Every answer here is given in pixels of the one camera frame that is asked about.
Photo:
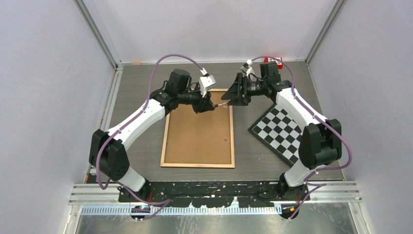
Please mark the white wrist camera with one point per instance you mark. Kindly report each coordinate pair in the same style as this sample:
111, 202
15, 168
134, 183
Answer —
206, 83
247, 69

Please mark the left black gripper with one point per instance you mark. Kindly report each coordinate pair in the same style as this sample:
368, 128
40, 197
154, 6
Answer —
205, 105

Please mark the orange handled screwdriver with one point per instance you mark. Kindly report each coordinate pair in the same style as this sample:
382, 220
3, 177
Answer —
221, 104

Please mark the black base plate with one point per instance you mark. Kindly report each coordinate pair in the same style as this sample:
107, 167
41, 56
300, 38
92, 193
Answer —
214, 194

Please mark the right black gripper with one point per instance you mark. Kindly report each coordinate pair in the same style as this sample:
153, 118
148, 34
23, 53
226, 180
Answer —
237, 97

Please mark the aluminium rail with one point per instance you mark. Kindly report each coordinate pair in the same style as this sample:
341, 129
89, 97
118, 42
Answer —
92, 200

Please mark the black picture frame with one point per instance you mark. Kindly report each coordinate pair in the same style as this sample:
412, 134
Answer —
204, 140

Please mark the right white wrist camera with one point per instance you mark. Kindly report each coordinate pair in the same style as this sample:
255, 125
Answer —
247, 69

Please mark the red toy brick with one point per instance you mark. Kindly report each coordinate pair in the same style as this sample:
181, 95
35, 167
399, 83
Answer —
277, 60

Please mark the black white checkerboard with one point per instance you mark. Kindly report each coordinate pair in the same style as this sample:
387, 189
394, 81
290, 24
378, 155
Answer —
279, 132

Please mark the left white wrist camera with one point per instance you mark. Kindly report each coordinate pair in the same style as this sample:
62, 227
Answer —
206, 83

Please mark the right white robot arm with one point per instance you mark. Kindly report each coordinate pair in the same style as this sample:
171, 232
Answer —
320, 144

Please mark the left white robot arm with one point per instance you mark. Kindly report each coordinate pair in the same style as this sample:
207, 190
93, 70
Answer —
108, 152

